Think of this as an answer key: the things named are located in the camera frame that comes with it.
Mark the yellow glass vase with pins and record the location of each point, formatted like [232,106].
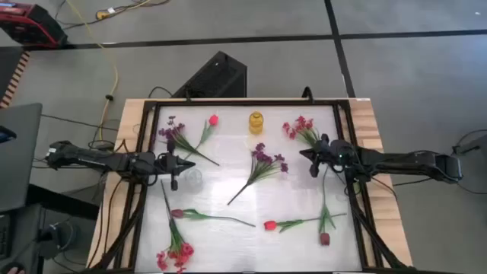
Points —
[256,123]

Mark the purple artificial flower bunch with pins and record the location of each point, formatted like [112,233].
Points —
[176,134]
[260,156]

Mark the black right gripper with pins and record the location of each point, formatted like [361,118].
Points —
[336,156]

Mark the bright red artificial tulip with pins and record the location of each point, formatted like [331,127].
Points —
[213,120]
[270,225]

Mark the white table sheet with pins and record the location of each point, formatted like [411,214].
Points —
[228,247]

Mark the grey stand foot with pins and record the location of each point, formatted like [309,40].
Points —
[472,144]

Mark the red and black tool case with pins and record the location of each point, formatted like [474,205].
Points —
[26,26]

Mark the yellow power plug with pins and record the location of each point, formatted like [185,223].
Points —
[102,15]

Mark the grey laptop lid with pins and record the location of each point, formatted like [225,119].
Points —
[19,160]

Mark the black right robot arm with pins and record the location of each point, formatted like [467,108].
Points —
[411,161]

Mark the black perforated box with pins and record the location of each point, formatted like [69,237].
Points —
[217,78]

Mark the black aluminium table frame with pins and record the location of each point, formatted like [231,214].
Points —
[247,102]

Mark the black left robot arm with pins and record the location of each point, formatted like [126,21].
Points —
[87,157]

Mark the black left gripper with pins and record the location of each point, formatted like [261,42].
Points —
[167,163]

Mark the pink-red artificial flower bunch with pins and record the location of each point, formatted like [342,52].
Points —
[182,251]
[300,125]

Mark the dark striped-edge floor mat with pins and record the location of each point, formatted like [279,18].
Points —
[7,64]

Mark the dark side desk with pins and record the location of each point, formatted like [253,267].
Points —
[23,228]

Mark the dark red artificial tulip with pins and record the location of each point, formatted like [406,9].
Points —
[177,213]
[324,239]

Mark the person's hand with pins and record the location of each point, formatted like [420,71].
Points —
[15,271]

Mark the clear glass vase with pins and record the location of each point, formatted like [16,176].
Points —
[195,179]

